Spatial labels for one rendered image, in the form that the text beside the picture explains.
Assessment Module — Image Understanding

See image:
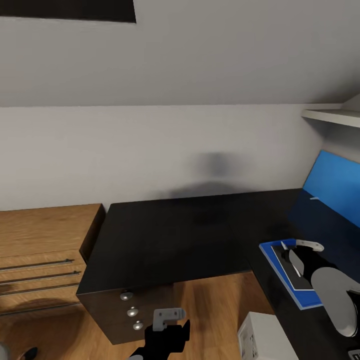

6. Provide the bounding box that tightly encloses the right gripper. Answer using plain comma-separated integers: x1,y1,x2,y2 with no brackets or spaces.
281,249,292,263

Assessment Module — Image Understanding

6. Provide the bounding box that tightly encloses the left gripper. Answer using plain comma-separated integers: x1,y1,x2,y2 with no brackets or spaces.
144,319,190,360

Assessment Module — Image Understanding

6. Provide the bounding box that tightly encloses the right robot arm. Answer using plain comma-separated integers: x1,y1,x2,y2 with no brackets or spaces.
281,239,360,344

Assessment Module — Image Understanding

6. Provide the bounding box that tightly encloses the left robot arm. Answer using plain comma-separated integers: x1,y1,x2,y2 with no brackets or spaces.
126,308,190,360

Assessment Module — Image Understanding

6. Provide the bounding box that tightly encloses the swivel chair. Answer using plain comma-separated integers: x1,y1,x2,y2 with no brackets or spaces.
0,341,38,360

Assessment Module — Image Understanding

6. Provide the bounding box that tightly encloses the notebook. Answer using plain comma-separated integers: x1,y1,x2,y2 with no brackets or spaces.
271,245,314,291

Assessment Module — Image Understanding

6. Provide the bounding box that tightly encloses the folder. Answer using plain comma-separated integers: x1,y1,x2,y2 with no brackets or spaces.
259,238,324,310

